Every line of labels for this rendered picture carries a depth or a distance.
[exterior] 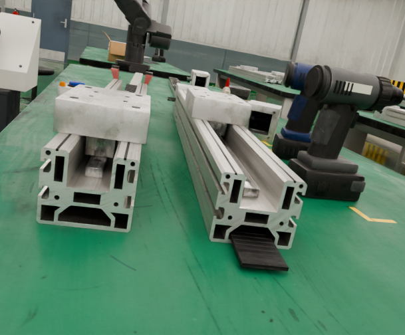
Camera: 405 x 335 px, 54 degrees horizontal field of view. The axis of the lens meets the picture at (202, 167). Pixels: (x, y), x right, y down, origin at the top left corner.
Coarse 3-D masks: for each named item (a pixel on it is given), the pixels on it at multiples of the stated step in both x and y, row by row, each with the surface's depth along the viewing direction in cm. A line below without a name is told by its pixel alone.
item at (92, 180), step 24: (48, 144) 42; (72, 144) 44; (120, 144) 47; (48, 168) 43; (72, 168) 45; (96, 168) 46; (120, 168) 50; (48, 192) 44; (72, 192) 42; (96, 192) 43; (120, 192) 43; (48, 216) 44; (72, 216) 45; (96, 216) 46; (120, 216) 47
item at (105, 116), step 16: (64, 96) 48; (80, 96) 50; (96, 96) 52; (112, 96) 55; (128, 96) 57; (144, 96) 61; (64, 112) 47; (80, 112) 47; (96, 112) 47; (112, 112) 47; (128, 112) 48; (144, 112) 48; (64, 128) 47; (80, 128) 47; (96, 128) 48; (112, 128) 48; (128, 128) 48; (144, 128) 48; (96, 144) 50; (112, 144) 50
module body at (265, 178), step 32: (192, 128) 78; (192, 160) 68; (224, 160) 48; (256, 160) 57; (224, 192) 45; (256, 192) 49; (288, 192) 47; (224, 224) 46; (256, 224) 46; (288, 224) 48
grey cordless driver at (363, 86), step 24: (312, 72) 66; (336, 72) 64; (360, 72) 66; (312, 96) 66; (336, 96) 65; (360, 96) 65; (384, 96) 66; (336, 120) 67; (312, 144) 69; (336, 144) 68; (312, 168) 68; (336, 168) 68; (312, 192) 68; (336, 192) 69; (360, 192) 70
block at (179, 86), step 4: (176, 84) 127; (180, 84) 124; (184, 84) 127; (176, 88) 125; (180, 88) 120; (184, 88) 120; (200, 88) 123; (204, 88) 125; (176, 92) 123; (176, 96) 121; (168, 100) 124; (172, 100) 124; (172, 112) 128
